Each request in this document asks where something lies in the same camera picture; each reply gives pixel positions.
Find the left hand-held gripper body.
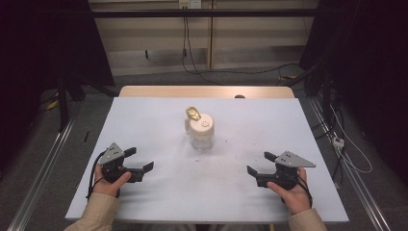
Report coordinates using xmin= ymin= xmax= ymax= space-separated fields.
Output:
xmin=96 ymin=142 xmax=145 ymax=185

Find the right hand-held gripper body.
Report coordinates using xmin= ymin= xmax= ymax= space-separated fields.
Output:
xmin=255 ymin=150 xmax=318 ymax=192

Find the clear bottle with cream lid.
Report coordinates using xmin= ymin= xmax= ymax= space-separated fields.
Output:
xmin=183 ymin=106 xmax=216 ymax=152

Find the person's left hand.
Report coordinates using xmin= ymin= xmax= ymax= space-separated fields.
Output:
xmin=92 ymin=164 xmax=133 ymax=197

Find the person's right hand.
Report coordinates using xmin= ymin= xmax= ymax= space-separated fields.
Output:
xmin=267 ymin=167 xmax=314 ymax=217

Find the white table board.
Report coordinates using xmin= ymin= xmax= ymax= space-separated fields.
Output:
xmin=64 ymin=96 xmax=350 ymax=225

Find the white power strip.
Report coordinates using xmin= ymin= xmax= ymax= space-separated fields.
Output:
xmin=332 ymin=136 xmax=345 ymax=151

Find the wooden table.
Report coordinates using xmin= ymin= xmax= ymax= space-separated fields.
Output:
xmin=117 ymin=85 xmax=295 ymax=99

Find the black metal stand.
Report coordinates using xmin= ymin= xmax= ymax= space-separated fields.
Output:
xmin=55 ymin=71 xmax=120 ymax=133
xmin=282 ymin=61 xmax=336 ymax=124

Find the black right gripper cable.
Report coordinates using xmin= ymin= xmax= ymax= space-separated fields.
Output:
xmin=296 ymin=174 xmax=315 ymax=208

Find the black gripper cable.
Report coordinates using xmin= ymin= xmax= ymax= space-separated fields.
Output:
xmin=296 ymin=174 xmax=315 ymax=208
xmin=85 ymin=149 xmax=108 ymax=200

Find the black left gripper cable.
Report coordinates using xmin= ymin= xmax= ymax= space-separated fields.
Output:
xmin=85 ymin=149 xmax=108 ymax=200

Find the metal floor rail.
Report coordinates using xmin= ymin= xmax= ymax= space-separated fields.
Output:
xmin=307 ymin=96 xmax=393 ymax=231
xmin=5 ymin=117 xmax=77 ymax=231

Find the white cable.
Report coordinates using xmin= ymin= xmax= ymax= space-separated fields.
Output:
xmin=329 ymin=105 xmax=374 ymax=175

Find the black hanging cable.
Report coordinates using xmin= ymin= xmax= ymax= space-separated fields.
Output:
xmin=180 ymin=15 xmax=301 ymax=87

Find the white wall socket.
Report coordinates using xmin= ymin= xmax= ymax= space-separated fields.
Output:
xmin=178 ymin=0 xmax=203 ymax=10

